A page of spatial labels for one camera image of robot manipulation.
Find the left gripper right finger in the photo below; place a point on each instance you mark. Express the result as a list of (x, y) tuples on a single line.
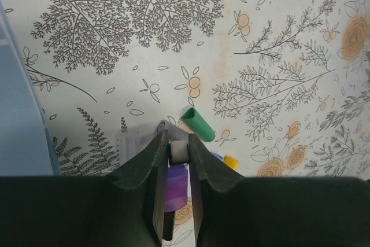
[(232, 210)]

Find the green pen cap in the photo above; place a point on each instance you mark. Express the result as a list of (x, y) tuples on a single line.
[(198, 125)]

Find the purple pen cap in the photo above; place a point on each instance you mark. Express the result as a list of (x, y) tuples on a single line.
[(176, 188)]

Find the blue checkered placemat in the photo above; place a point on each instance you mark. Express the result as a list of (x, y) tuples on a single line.
[(26, 146)]

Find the black pen cap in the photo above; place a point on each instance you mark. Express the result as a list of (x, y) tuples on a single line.
[(168, 226)]

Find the floral tablecloth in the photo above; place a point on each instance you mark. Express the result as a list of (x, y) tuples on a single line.
[(283, 83)]

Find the lilac pen cap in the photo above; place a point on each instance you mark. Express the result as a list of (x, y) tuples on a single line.
[(221, 158)]

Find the yellow pen cap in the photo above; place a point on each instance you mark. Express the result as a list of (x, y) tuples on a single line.
[(231, 162)]

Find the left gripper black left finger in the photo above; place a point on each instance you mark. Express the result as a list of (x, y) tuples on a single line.
[(123, 208)]

